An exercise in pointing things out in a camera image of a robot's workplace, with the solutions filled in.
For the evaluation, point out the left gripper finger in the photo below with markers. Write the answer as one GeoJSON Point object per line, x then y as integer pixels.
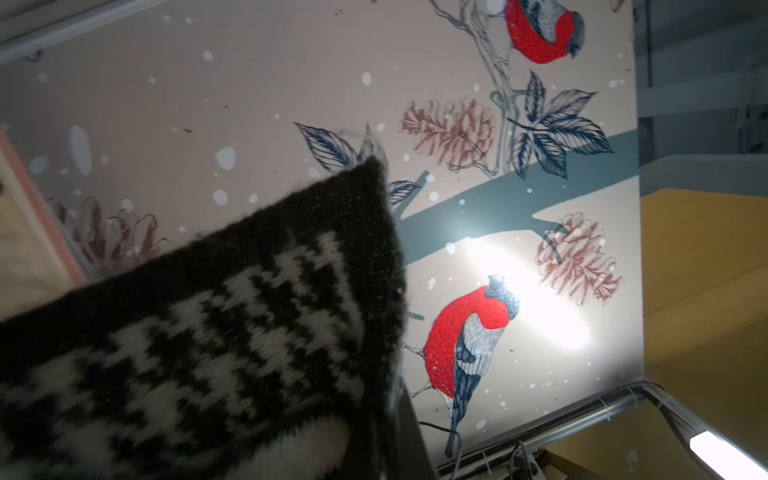
{"type": "Point", "coordinates": [404, 451]}

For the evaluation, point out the black white houndstooth scarf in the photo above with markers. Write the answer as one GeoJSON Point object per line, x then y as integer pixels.
{"type": "Point", "coordinates": [269, 349]}

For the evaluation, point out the ceiling light fixture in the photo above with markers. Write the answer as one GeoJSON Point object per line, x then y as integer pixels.
{"type": "Point", "coordinates": [728, 461]}

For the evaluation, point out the pink plastic tray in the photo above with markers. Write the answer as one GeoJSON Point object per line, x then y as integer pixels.
{"type": "Point", "coordinates": [37, 265]}

